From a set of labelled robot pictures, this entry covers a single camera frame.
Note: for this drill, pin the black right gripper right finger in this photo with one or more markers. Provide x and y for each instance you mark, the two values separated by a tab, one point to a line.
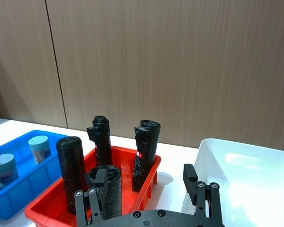
190	184

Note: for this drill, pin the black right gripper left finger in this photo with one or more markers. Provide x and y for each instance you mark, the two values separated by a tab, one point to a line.
98	203

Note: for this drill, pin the short wide black bag roll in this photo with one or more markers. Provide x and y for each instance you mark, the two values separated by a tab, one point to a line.
114	191

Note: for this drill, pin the red plastic bin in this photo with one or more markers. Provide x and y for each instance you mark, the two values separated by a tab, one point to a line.
145	189

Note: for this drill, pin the tall smooth black bag roll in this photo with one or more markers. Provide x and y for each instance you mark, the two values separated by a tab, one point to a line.
71	165

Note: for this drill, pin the loose crinkled black bag roll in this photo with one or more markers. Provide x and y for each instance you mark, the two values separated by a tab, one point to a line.
145	147

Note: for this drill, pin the slim black bag roll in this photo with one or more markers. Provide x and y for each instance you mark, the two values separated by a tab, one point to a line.
103	144

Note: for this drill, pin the white plastic bin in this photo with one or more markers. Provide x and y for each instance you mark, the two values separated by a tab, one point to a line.
251	189

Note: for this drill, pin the blue plastic bin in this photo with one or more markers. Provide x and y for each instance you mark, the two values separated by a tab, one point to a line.
26	186

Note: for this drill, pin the teal cylindrical canister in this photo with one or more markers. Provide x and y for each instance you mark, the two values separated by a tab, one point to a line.
39	149
3	169

